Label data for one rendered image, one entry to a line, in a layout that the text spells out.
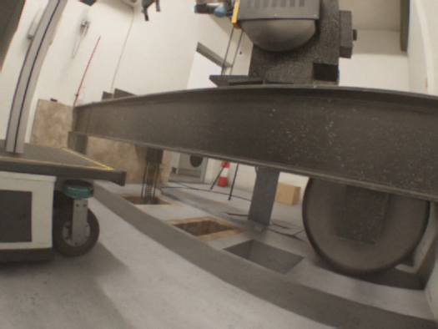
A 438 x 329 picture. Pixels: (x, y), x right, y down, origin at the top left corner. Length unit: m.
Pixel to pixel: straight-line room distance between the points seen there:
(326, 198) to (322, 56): 0.72
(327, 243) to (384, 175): 0.58
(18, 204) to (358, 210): 0.87
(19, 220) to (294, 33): 1.31
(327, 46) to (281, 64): 0.28
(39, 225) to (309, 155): 0.77
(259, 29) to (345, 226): 1.03
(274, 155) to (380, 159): 0.32
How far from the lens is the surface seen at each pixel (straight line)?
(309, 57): 1.31
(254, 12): 1.38
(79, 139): 2.15
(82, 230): 0.81
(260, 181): 1.81
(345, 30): 1.42
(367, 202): 0.66
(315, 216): 1.15
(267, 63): 1.33
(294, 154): 0.70
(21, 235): 0.69
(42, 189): 0.66
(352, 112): 0.69
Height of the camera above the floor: 0.41
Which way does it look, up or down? 1 degrees down
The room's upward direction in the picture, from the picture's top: 11 degrees clockwise
